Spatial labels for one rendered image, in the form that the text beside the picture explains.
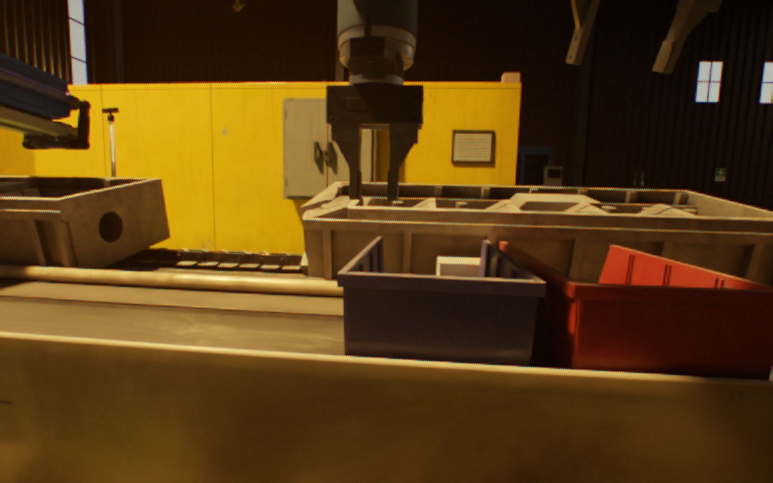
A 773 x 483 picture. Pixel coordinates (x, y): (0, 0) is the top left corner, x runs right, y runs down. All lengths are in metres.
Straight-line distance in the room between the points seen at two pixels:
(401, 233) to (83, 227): 0.78
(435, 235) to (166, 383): 0.56
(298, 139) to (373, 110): 2.57
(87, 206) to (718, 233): 1.40
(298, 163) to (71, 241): 2.13
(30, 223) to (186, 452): 0.83
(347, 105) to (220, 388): 0.37
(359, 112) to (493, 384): 0.37
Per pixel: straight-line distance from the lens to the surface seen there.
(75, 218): 1.16
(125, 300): 0.93
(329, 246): 0.83
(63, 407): 0.54
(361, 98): 0.54
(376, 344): 0.38
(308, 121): 3.09
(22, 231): 1.26
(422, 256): 0.83
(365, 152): 2.97
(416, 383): 0.37
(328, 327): 0.66
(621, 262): 0.70
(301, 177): 3.06
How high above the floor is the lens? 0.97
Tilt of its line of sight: 7 degrees down
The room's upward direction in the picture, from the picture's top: 1 degrees clockwise
